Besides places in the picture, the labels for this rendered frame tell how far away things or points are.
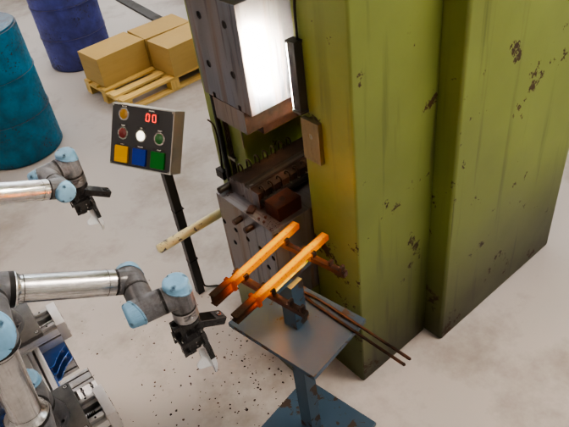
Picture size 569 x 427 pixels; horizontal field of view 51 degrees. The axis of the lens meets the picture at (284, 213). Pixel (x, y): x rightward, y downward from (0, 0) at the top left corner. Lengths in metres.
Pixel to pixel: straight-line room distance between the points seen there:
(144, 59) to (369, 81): 4.00
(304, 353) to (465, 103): 1.04
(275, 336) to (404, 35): 1.10
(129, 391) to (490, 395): 1.70
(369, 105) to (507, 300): 1.66
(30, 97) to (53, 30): 1.52
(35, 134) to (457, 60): 3.56
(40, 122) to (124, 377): 2.46
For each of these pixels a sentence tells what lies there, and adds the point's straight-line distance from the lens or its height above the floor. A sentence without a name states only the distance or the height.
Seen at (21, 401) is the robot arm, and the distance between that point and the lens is 1.73.
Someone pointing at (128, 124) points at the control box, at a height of 1.13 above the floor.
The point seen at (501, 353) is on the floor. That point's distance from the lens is 3.08.
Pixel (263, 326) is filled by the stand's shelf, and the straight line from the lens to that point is 2.16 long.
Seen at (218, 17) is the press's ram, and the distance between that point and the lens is 2.05.
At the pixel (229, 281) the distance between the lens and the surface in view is 1.94.
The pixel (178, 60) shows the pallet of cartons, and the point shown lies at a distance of 5.46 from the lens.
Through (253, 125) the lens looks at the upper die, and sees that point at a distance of 2.20.
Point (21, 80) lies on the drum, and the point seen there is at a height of 0.64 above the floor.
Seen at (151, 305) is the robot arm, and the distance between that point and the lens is 1.64.
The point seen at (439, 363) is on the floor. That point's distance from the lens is 3.00.
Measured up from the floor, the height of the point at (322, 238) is 1.04.
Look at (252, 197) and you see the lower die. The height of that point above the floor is 0.95.
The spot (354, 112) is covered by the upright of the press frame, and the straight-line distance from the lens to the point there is 1.91.
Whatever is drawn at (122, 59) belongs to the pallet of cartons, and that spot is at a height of 0.30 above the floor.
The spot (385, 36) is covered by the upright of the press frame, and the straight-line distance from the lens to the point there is 1.92.
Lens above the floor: 2.41
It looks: 39 degrees down
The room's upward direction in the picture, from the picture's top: 8 degrees counter-clockwise
